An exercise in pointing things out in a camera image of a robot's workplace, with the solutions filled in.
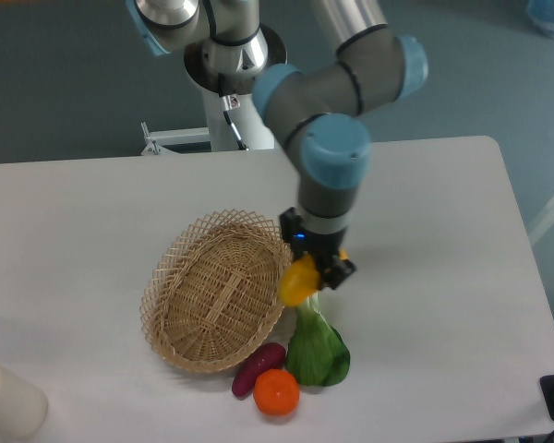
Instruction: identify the orange tangerine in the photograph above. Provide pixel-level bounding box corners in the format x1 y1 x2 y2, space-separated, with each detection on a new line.
253 369 300 416

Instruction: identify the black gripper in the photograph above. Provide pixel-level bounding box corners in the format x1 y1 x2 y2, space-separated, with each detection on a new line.
279 207 356 290

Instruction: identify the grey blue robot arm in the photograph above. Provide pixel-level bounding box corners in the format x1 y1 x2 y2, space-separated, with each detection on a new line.
126 1 428 289

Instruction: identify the cream cylindrical container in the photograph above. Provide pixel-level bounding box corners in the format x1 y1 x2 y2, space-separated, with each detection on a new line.
0 365 48 439

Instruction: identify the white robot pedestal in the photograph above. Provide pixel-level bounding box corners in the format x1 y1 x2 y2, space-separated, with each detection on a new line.
139 23 289 156

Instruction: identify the purple sweet potato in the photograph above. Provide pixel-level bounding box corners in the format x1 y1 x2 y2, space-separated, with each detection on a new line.
232 342 286 398

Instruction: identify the oval wicker basket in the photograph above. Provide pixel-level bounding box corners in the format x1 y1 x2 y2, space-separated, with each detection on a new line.
139 210 292 373

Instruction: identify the green bok choy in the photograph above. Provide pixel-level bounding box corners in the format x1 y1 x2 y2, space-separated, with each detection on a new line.
284 294 351 387

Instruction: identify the blue plastic bag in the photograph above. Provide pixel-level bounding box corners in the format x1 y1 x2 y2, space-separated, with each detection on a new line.
526 0 554 39

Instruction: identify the yellow mango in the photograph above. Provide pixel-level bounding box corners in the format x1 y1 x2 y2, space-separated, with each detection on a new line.
278 254 321 307

